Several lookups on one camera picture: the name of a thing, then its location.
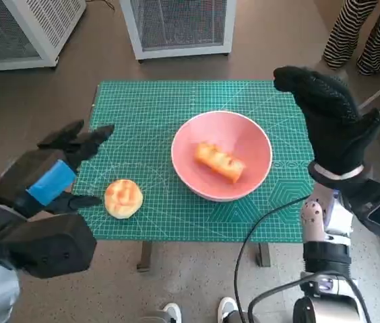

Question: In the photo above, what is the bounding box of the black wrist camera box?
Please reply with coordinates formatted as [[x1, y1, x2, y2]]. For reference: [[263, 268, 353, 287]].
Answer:
[[0, 212, 97, 279], [340, 178, 380, 252]]

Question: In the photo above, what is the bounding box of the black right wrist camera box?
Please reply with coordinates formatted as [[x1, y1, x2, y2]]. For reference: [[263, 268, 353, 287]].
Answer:
[[340, 178, 380, 252]]

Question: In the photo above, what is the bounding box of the pink bowl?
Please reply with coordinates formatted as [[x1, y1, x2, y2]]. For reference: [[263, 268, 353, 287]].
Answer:
[[170, 110, 274, 202]]

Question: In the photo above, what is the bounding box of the person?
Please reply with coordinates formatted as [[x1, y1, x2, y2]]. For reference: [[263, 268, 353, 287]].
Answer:
[[323, 0, 380, 77]]

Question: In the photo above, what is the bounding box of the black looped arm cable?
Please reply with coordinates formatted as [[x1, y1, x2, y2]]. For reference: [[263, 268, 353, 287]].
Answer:
[[247, 271, 371, 323]]

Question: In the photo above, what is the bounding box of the round toy bread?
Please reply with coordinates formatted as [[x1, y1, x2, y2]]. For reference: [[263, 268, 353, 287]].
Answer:
[[104, 179, 144, 220]]

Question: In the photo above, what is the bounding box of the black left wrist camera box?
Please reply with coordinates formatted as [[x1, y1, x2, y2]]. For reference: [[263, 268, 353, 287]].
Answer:
[[0, 212, 97, 279]]

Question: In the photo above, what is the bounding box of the white mesh cabinet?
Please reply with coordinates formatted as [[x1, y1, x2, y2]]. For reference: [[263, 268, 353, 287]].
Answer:
[[119, 0, 235, 61], [0, 0, 87, 73]]

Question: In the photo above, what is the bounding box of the white shoe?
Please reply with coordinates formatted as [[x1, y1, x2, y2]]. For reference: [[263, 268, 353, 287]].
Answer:
[[162, 301, 183, 323], [217, 295, 240, 323]]

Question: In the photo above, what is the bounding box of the long black cable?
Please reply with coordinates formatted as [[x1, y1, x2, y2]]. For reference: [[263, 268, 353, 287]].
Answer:
[[233, 194, 312, 323]]

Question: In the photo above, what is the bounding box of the dark table leg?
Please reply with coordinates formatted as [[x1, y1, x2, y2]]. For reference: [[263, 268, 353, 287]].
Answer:
[[136, 241, 153, 272], [257, 242, 272, 268]]

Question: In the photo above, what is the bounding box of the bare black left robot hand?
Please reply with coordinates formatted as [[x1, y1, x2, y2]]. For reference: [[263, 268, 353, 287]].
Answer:
[[0, 119, 116, 219]]

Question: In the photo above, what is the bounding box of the green cutting mat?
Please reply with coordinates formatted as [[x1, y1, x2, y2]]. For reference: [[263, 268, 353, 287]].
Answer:
[[75, 79, 316, 244]]

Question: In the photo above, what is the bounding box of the oblong toy bread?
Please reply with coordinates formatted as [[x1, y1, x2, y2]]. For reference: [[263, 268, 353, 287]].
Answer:
[[195, 142, 247, 184]]

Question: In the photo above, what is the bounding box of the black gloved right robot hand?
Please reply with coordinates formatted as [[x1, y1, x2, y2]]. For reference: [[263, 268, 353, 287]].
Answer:
[[273, 65, 380, 179]]

